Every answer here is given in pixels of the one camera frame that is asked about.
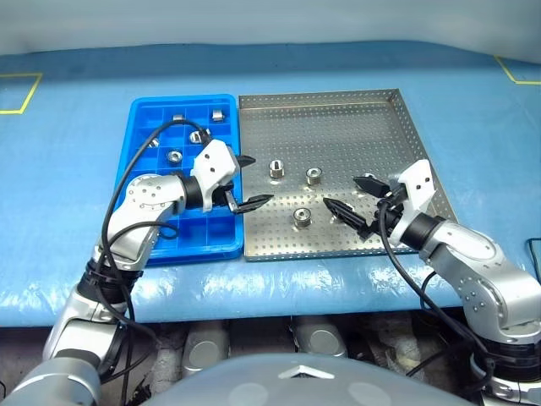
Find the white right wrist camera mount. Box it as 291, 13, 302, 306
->
387, 159, 437, 247

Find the grey rounded shape under table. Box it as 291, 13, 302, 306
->
181, 323, 232, 376
293, 316, 350, 360

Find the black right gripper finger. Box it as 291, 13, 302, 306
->
322, 196, 375, 239
352, 175, 391, 198

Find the perforated metal tray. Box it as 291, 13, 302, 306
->
238, 88, 462, 262

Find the white wrapped table leg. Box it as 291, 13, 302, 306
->
150, 325, 183, 381

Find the grey robot torso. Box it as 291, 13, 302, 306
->
145, 353, 478, 406

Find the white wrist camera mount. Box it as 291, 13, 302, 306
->
189, 139, 238, 213
387, 159, 437, 247

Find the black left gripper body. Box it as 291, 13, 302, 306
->
212, 178, 238, 210

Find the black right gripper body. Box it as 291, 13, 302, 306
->
360, 184, 410, 239

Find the blue plastic compartment tray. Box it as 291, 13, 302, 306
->
112, 93, 245, 266

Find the blue plastic table cover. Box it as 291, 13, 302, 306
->
0, 40, 541, 329

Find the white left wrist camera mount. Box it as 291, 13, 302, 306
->
189, 139, 238, 213

